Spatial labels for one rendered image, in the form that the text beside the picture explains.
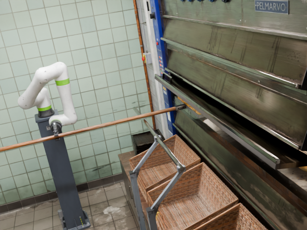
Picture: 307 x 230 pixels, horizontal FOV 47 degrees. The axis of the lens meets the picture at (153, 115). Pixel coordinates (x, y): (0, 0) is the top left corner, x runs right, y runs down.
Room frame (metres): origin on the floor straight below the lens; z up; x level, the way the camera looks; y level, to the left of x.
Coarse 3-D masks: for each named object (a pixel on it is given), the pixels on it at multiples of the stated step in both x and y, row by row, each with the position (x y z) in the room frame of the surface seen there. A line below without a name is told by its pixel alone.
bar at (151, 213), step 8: (136, 112) 2.85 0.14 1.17; (144, 120) 2.60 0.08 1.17; (152, 128) 2.42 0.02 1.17; (160, 136) 2.26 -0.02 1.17; (160, 144) 2.15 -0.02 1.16; (168, 152) 2.00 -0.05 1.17; (144, 160) 2.23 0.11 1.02; (176, 160) 1.87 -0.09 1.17; (136, 168) 2.22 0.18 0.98; (184, 168) 1.79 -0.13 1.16; (136, 176) 2.23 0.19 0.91; (176, 176) 1.78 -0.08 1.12; (136, 184) 2.20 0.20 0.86; (168, 184) 1.79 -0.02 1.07; (136, 192) 2.20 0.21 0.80; (168, 192) 1.77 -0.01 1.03; (136, 200) 2.20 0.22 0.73; (160, 200) 1.76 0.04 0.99; (136, 208) 2.22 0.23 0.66; (152, 208) 1.75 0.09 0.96; (152, 216) 1.73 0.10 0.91; (144, 224) 2.21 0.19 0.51; (152, 224) 1.73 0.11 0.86
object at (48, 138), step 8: (152, 112) 2.66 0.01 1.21; (160, 112) 2.67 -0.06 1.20; (120, 120) 2.60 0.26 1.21; (128, 120) 2.61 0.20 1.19; (88, 128) 2.54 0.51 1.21; (96, 128) 2.56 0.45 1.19; (48, 136) 2.49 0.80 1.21; (56, 136) 2.49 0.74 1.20; (16, 144) 2.44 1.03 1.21; (24, 144) 2.44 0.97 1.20
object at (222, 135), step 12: (204, 120) 2.40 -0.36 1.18; (216, 132) 2.17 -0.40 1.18; (228, 144) 2.00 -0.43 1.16; (240, 144) 1.94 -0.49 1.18; (240, 156) 1.85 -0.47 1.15; (252, 156) 1.77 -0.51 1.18; (264, 168) 1.62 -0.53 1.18; (276, 180) 1.50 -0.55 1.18; (288, 180) 1.48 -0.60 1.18; (288, 192) 1.41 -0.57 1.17; (300, 192) 1.37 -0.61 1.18; (300, 204) 1.32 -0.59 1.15
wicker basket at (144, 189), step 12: (168, 144) 2.95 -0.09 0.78; (180, 144) 2.83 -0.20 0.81; (156, 156) 2.92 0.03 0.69; (168, 156) 2.95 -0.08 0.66; (180, 156) 2.79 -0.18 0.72; (192, 156) 2.58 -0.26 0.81; (132, 168) 2.77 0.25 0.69; (144, 168) 2.89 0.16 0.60; (156, 168) 2.88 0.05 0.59; (168, 168) 2.84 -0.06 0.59; (144, 180) 2.70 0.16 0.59; (156, 180) 2.67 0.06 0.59; (168, 180) 2.38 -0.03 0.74; (144, 192) 2.41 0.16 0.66; (156, 192) 2.36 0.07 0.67
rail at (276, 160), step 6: (162, 78) 2.79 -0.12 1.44; (168, 84) 2.62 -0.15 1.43; (180, 90) 2.40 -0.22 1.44; (186, 96) 2.24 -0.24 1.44; (192, 102) 2.13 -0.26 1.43; (204, 108) 1.96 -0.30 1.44; (210, 114) 1.87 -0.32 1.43; (222, 120) 1.74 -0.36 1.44; (228, 126) 1.65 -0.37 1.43; (234, 132) 1.59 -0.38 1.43; (240, 132) 1.56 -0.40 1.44; (246, 138) 1.48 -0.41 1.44; (252, 144) 1.43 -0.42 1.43; (258, 144) 1.41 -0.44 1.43; (258, 150) 1.38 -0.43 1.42; (264, 150) 1.35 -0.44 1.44; (270, 156) 1.29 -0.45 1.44; (276, 162) 1.25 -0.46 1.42
